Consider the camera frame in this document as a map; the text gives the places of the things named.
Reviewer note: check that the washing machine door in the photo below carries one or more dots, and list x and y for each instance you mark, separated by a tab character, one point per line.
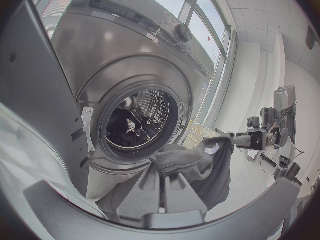
35	96

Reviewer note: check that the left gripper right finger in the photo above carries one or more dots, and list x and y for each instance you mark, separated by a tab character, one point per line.
180	196

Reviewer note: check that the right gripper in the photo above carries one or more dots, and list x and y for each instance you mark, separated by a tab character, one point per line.
251	140

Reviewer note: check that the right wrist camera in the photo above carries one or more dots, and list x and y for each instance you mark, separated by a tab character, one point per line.
250	121

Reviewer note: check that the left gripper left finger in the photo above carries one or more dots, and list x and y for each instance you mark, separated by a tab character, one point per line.
145	194

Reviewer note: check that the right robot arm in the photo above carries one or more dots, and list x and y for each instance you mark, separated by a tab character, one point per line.
285	96

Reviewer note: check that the dark grey garment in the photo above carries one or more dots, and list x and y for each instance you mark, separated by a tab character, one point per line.
182	156

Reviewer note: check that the grey washing machine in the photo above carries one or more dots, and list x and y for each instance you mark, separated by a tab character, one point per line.
140	66

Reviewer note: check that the cream laundry basket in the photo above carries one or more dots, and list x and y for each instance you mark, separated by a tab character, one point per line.
197	134

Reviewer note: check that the heap of dark clothes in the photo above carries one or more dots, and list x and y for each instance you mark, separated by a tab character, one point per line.
125	131

